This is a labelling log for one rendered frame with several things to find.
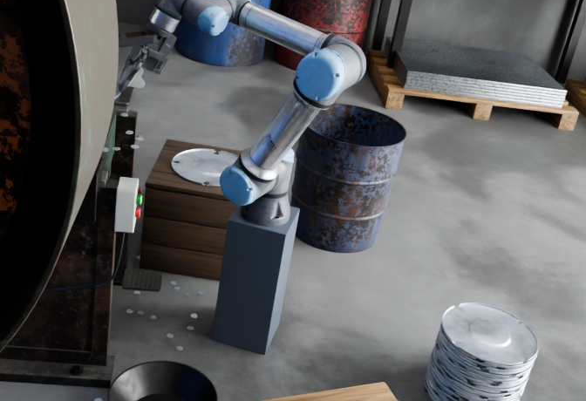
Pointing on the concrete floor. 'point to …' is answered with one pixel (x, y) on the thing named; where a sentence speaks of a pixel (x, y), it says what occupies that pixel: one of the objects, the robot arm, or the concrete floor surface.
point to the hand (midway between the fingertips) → (119, 86)
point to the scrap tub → (345, 177)
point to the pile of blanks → (471, 376)
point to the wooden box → (183, 219)
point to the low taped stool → (380, 391)
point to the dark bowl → (161, 384)
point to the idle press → (50, 114)
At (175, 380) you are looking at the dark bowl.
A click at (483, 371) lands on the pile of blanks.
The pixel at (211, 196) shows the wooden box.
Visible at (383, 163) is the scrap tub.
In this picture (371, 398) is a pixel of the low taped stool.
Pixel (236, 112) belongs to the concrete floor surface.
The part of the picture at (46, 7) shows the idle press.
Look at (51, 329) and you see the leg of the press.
